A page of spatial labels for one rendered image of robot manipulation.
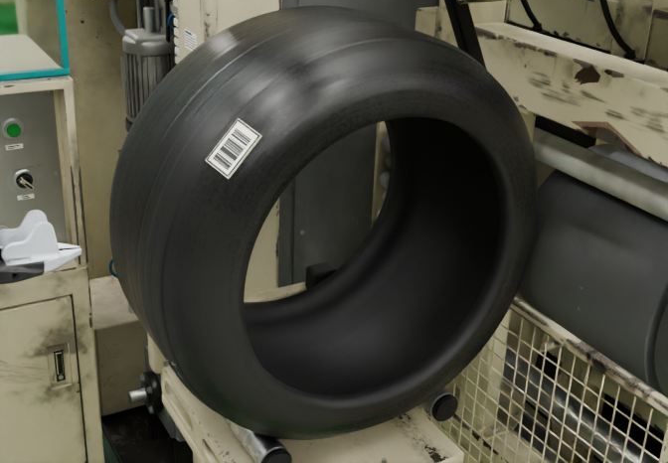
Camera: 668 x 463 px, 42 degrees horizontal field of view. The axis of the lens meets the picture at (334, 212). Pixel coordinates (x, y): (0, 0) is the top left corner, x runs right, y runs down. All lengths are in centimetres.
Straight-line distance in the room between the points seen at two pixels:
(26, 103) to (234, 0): 50
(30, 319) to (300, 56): 94
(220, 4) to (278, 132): 40
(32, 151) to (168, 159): 69
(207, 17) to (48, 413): 93
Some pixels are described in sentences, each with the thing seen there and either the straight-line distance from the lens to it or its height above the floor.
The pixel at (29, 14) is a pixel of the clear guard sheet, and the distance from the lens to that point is 163.
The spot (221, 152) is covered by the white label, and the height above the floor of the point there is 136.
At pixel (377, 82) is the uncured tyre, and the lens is 103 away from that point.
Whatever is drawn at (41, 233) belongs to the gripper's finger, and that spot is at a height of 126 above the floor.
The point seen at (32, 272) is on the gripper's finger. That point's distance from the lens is 104.
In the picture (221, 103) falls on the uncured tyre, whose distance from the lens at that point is 102.
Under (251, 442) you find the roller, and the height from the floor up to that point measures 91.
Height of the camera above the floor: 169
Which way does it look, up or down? 23 degrees down
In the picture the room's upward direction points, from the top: 2 degrees clockwise
